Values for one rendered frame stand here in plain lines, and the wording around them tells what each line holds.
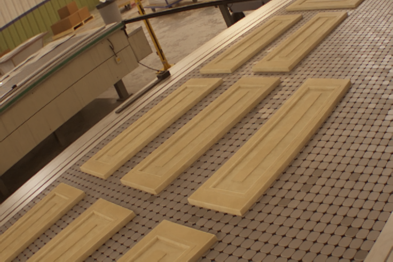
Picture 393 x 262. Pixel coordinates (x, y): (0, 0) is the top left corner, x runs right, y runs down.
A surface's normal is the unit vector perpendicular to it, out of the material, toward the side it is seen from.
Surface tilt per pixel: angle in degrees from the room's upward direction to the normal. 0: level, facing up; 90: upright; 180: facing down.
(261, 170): 11
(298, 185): 0
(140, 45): 90
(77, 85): 90
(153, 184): 0
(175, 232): 0
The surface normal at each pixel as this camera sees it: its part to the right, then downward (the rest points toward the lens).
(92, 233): -0.24, -0.81
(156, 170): -0.49, -0.72
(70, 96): 0.68, 0.05
